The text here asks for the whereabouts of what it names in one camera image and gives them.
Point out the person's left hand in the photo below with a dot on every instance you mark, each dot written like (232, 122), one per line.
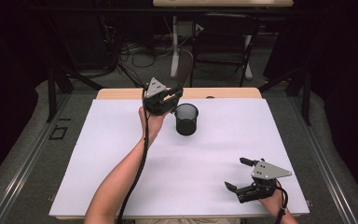
(152, 126)

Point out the white desk leg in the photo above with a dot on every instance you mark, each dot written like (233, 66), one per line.
(175, 49)
(249, 59)

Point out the black mesh pen holder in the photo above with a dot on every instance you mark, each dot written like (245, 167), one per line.
(186, 123)

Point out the white table mat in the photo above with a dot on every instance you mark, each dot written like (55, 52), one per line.
(199, 174)

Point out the person's right hand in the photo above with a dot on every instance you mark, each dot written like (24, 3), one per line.
(275, 203)

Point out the metal floor rail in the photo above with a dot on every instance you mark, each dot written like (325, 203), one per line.
(21, 174)
(326, 168)

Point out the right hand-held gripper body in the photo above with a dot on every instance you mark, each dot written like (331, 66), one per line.
(261, 188)

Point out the black metal stand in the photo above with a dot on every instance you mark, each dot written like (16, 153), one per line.
(306, 96)
(52, 93)

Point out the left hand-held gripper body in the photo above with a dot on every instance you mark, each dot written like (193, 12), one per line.
(155, 99)

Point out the black chair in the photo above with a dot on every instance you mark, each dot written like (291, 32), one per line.
(223, 60)

